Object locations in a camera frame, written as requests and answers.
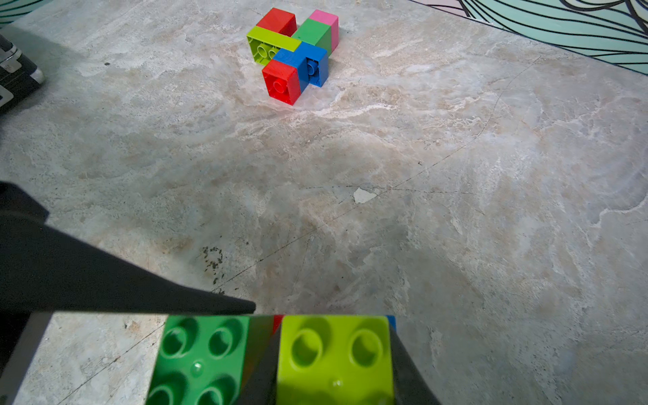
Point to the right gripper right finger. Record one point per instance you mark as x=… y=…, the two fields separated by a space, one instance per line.
x=410 y=387

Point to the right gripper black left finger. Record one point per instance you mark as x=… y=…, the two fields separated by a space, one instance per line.
x=261 y=388

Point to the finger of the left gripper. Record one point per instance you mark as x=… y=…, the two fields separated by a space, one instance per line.
x=45 y=270

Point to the lime and blue lego stack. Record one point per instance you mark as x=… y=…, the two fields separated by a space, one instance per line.
x=335 y=360

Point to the red lego brick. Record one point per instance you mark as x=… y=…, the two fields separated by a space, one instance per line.
x=279 y=21
x=277 y=320

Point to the blue lego brick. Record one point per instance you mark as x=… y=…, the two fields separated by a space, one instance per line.
x=392 y=322
x=289 y=73

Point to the lime green long lego brick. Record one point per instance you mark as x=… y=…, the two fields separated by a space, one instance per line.
x=265 y=44

